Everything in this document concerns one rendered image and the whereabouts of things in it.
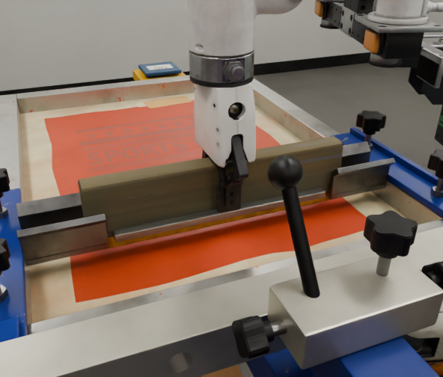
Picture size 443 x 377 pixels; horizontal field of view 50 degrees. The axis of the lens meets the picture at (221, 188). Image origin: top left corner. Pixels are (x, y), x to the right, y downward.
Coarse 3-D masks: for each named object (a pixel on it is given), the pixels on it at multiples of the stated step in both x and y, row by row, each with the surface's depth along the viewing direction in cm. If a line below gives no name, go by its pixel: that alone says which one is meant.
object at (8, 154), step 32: (0, 96) 104; (32, 96) 104; (64, 96) 106; (96, 96) 109; (128, 96) 112; (160, 96) 115; (256, 96) 108; (0, 128) 88; (288, 128) 96; (320, 128) 88; (0, 160) 76; (384, 192) 71; (320, 256) 54; (192, 288) 50; (64, 320) 46
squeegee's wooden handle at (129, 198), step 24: (288, 144) 65; (312, 144) 65; (336, 144) 65; (144, 168) 58; (168, 168) 58; (192, 168) 59; (216, 168) 60; (264, 168) 62; (312, 168) 65; (336, 168) 67; (96, 192) 55; (120, 192) 56; (144, 192) 57; (168, 192) 59; (192, 192) 60; (216, 192) 61; (264, 192) 64; (120, 216) 58; (144, 216) 59; (168, 216) 60
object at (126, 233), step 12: (300, 192) 66; (312, 192) 66; (324, 192) 66; (252, 204) 63; (264, 204) 63; (276, 204) 64; (180, 216) 61; (192, 216) 61; (204, 216) 61; (216, 216) 61; (228, 216) 62; (132, 228) 58; (144, 228) 58; (156, 228) 59; (168, 228) 59; (120, 240) 58
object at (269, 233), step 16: (144, 112) 105; (160, 112) 105; (176, 112) 105; (192, 112) 105; (256, 128) 97; (256, 144) 90; (272, 144) 90; (304, 208) 70; (320, 208) 70; (336, 208) 70; (352, 208) 70; (224, 224) 66; (240, 224) 66; (256, 224) 66; (272, 224) 66; (288, 224) 66; (320, 224) 66; (336, 224) 66; (352, 224) 66; (240, 240) 63; (256, 240) 63; (272, 240) 63; (288, 240) 63; (320, 240) 63; (256, 256) 60
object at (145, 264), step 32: (64, 128) 97; (64, 160) 84; (64, 192) 74; (96, 256) 60; (128, 256) 60; (160, 256) 60; (192, 256) 60; (224, 256) 60; (96, 288) 55; (128, 288) 55
